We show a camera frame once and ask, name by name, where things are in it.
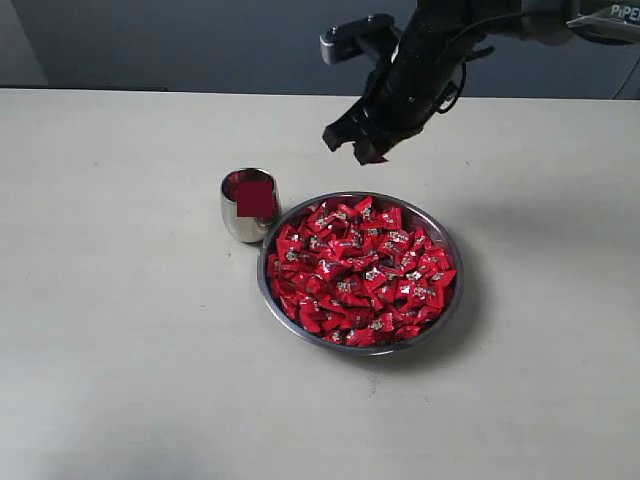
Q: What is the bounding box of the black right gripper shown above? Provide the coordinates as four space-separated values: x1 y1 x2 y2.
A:
322 9 480 165

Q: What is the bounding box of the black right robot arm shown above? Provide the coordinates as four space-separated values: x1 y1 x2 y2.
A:
320 0 639 165

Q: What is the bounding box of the stainless steel cup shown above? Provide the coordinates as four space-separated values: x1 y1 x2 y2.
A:
220 167 281 244

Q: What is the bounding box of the steel bowl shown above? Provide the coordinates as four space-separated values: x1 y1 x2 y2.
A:
256 191 465 355

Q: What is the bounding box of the pile of red candies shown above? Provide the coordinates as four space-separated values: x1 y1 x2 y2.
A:
266 196 459 348

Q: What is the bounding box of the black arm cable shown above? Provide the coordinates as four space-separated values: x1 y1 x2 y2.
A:
419 9 536 116

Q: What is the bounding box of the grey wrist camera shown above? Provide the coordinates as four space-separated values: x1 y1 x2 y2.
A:
319 14 402 65

